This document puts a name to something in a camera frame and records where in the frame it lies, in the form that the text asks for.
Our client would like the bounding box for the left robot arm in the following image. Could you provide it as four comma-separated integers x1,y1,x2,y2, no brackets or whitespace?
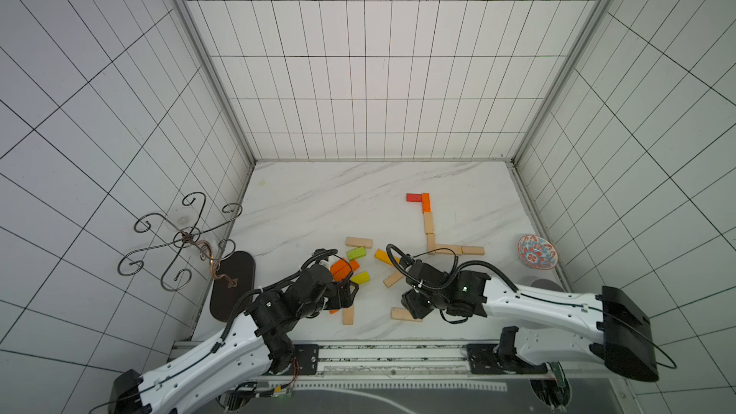
92,264,360,413

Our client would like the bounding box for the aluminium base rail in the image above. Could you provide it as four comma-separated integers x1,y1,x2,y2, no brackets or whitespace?
166,338,628,383

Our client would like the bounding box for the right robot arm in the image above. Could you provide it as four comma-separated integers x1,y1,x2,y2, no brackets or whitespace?
402,266,659,383

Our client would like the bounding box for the natural wood block bottom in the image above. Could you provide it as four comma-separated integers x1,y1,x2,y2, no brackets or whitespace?
390,308,423,322

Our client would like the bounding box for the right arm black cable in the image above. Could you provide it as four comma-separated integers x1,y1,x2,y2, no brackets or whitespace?
385,243,521,294

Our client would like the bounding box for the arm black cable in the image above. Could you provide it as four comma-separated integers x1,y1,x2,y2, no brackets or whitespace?
385,243,521,294
223,248,340,340

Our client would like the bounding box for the black round plate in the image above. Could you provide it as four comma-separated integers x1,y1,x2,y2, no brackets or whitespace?
210,251,256,322

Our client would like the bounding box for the purple bowl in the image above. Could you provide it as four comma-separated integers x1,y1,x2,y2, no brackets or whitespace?
531,279,565,292

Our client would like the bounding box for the lime green block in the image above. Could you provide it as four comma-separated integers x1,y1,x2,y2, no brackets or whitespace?
346,246,366,261

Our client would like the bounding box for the natural wood block top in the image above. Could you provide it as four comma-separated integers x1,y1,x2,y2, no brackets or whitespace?
345,237,373,248

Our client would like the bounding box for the natural wood block diagonal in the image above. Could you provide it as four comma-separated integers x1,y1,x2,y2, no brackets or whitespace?
427,233,436,254
383,271,406,289

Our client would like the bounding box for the metal scroll wall ornament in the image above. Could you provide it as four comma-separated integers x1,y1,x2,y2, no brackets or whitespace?
116,191,243,292

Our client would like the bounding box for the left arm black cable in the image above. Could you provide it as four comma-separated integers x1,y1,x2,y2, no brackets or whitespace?
223,248,340,340

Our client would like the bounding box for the amber yellow block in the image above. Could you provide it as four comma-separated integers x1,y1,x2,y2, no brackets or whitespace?
374,249,392,266

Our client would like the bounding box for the patterned red blue plate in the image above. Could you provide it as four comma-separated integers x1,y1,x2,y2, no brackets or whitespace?
517,235,559,270

